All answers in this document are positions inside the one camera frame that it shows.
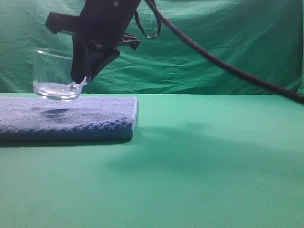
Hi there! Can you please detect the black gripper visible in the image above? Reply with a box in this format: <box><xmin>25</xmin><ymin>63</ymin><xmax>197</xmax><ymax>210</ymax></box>
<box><xmin>46</xmin><ymin>0</ymin><xmax>140</xmax><ymax>84</ymax></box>

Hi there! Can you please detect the transparent glass cup with handle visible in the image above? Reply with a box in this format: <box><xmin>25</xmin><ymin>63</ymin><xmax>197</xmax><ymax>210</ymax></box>
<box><xmin>33</xmin><ymin>48</ymin><xmax>91</xmax><ymax>101</ymax></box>

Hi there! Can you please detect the folded blue towel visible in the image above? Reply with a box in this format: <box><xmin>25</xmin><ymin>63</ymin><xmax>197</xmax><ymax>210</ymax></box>
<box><xmin>0</xmin><ymin>96</ymin><xmax>138</xmax><ymax>142</ymax></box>

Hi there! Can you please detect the thin black cable loop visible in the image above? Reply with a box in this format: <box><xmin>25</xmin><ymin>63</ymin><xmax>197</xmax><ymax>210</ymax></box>
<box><xmin>134</xmin><ymin>0</ymin><xmax>162</xmax><ymax>40</ymax></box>

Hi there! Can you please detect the thick black cable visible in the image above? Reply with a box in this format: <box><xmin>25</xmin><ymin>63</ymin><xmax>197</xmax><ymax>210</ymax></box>
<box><xmin>146</xmin><ymin>0</ymin><xmax>304</xmax><ymax>105</ymax></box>

